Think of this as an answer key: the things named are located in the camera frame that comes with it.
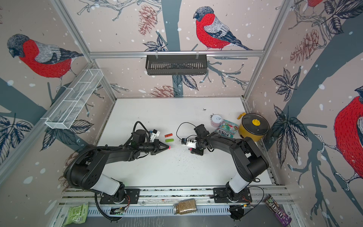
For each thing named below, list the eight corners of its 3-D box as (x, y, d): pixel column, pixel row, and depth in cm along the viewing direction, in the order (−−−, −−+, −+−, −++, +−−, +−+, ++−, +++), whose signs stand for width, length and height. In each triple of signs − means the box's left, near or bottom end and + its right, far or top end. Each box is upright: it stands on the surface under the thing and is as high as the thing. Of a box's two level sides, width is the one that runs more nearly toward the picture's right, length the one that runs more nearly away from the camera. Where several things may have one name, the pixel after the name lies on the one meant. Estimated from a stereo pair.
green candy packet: (215, 131, 101) (215, 129, 98) (221, 120, 107) (221, 117, 105) (233, 140, 96) (234, 137, 94) (238, 127, 103) (239, 125, 100)
